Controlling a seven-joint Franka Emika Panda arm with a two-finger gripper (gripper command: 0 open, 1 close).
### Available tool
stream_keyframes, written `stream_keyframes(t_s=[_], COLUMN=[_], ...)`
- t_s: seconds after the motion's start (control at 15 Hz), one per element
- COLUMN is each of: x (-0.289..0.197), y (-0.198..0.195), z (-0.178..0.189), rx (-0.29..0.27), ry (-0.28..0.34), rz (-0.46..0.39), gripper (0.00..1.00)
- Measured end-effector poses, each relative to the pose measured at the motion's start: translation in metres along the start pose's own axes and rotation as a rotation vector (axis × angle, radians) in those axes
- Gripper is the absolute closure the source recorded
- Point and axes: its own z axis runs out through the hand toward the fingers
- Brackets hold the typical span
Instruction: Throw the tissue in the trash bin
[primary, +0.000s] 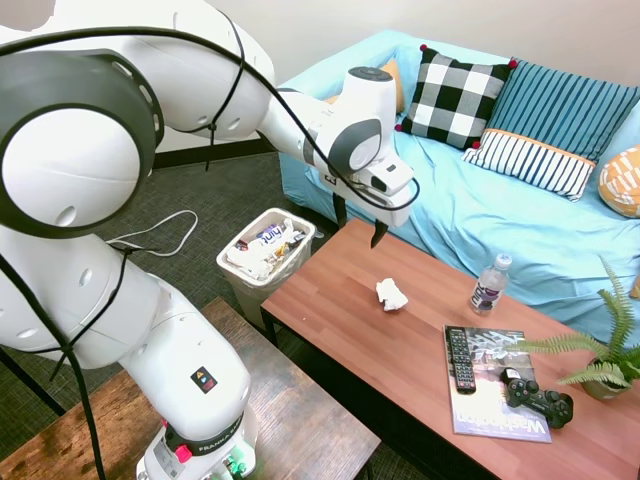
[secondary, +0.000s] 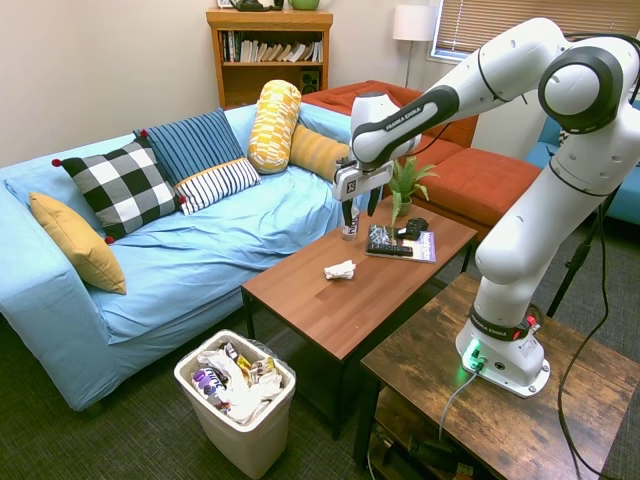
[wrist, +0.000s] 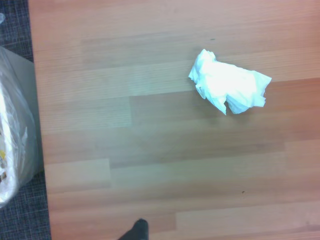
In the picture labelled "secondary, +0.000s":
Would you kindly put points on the potted green fern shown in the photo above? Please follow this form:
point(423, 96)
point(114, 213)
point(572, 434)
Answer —
point(405, 182)

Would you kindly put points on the black white shelf ornament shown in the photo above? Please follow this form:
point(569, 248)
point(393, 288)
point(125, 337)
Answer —
point(250, 4)

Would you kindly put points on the row of paperback books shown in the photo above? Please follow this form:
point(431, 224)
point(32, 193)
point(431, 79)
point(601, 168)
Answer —
point(272, 51)

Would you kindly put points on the green bowl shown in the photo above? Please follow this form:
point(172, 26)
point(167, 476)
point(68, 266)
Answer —
point(303, 4)

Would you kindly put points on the plain mustard yellow pillow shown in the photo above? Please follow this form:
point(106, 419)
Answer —
point(80, 245)

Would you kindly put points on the orange sectional sofa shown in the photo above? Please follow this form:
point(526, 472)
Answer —
point(480, 180)

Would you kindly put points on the wooden bookshelf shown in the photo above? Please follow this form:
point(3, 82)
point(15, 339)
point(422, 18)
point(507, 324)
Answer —
point(270, 20)

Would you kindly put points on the white shade floor lamp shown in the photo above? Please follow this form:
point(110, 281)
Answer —
point(415, 22)

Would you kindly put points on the purple label discarded bottle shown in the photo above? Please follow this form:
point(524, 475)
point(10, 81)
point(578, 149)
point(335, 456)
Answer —
point(207, 381)

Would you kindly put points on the rustic dark wood robot table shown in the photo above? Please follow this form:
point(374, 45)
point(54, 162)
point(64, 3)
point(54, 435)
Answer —
point(500, 430)

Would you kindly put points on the light blue sofa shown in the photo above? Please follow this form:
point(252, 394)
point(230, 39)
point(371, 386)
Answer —
point(200, 250)

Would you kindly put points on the mustard striped pillow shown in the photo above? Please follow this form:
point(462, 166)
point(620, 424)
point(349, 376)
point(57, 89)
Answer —
point(317, 152)

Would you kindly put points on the white crumpled plastic bag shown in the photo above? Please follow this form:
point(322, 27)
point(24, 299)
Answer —
point(247, 397)

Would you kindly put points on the blue armchair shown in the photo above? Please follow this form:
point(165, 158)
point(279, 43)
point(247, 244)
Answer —
point(625, 200)

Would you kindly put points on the black game controller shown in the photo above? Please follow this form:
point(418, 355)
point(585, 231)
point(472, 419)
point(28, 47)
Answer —
point(414, 227)

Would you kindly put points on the black TV remote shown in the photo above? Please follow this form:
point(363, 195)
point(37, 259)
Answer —
point(392, 250)

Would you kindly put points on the black camera stand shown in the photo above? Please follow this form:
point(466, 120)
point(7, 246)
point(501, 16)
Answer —
point(575, 260)

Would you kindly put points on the purple Washington magazine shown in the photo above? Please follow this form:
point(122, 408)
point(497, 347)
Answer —
point(422, 247)

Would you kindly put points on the small black speaker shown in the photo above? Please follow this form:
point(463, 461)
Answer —
point(310, 82)

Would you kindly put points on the blue striped pillow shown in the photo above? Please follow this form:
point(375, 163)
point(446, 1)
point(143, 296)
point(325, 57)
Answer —
point(192, 142)

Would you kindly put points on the black white checkered pillow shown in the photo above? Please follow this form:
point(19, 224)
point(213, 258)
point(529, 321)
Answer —
point(125, 187)

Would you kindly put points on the white tissue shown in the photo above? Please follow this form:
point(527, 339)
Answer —
point(340, 270)

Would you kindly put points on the brown wooden coffee table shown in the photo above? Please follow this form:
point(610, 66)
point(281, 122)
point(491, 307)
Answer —
point(360, 295)

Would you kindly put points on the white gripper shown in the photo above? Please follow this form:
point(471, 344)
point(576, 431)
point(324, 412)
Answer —
point(357, 181)

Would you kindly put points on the beige plastic trash bin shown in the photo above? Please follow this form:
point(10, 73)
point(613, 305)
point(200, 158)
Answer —
point(240, 440)

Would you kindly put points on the yellow white patterned bolster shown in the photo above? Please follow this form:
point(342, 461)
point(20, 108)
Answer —
point(272, 127)

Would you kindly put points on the clear purple label water bottle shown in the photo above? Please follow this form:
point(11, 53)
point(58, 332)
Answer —
point(353, 234)

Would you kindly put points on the wooden window blinds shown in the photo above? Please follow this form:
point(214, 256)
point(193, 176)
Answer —
point(500, 22)

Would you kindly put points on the white navy striped pillow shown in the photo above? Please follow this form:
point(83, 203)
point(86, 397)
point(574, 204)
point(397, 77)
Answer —
point(217, 184)

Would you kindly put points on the black box under table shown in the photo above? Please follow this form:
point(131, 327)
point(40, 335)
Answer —
point(425, 450)

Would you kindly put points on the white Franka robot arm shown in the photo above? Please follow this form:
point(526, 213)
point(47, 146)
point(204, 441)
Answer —
point(525, 235)

